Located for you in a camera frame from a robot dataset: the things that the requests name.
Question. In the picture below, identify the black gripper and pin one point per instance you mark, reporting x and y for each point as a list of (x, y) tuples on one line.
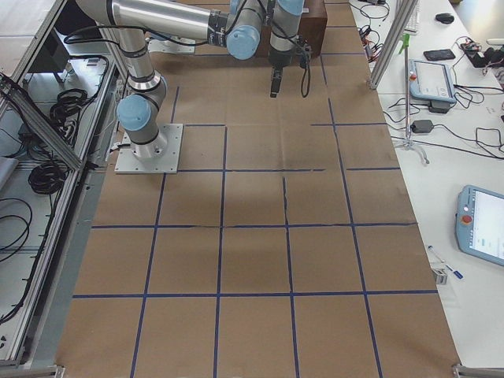
[(279, 58)]

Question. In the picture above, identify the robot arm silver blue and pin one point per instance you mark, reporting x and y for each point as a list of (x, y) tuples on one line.
[(238, 31)]

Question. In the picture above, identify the dark wooden drawer cabinet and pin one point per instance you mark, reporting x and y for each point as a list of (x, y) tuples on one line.
[(312, 29)]

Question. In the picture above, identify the far blue teach pendant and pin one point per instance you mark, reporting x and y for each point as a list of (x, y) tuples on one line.
[(430, 81)]

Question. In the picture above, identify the blue teach pendant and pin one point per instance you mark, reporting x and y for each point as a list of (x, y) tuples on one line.
[(479, 223), (430, 81)]

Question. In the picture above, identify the black power adapter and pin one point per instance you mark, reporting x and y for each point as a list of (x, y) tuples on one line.
[(422, 126)]

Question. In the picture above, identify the black smartphone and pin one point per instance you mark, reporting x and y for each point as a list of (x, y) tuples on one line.
[(439, 55)]

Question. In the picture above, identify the black computer mouse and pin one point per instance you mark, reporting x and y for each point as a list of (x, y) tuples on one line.
[(444, 18)]

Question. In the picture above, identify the brown paper table cover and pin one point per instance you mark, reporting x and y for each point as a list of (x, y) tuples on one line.
[(285, 246)]

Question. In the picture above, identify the near blue teach pendant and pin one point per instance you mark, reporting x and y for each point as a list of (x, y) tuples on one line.
[(479, 223)]

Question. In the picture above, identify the small metal binder clip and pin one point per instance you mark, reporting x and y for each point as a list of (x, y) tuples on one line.
[(440, 276)]

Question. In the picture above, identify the blue white pen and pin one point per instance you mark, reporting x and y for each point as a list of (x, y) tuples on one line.
[(442, 264)]

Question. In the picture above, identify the aluminium frame post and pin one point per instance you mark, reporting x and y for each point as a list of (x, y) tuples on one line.
[(405, 23)]

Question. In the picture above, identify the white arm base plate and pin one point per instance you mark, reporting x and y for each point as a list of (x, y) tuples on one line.
[(160, 156)]

